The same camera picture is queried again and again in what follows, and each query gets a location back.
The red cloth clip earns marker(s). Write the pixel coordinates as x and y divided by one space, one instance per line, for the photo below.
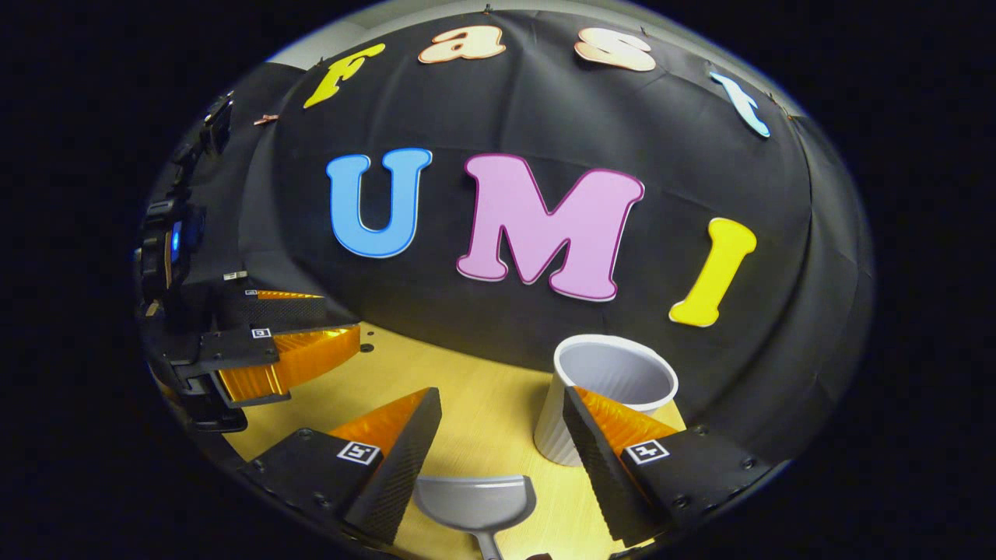
264 119

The wooden desktop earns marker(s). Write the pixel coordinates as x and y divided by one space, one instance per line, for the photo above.
482 420

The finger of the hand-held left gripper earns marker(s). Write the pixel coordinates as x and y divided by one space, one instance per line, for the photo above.
288 311
233 348

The grey dustpan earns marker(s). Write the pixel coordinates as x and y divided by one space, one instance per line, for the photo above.
475 502

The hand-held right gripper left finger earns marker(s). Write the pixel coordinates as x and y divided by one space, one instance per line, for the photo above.
405 467

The white ribbed garbage bin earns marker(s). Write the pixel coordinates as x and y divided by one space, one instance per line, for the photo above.
556 428

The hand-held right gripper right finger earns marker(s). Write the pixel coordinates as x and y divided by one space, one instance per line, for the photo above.
599 467

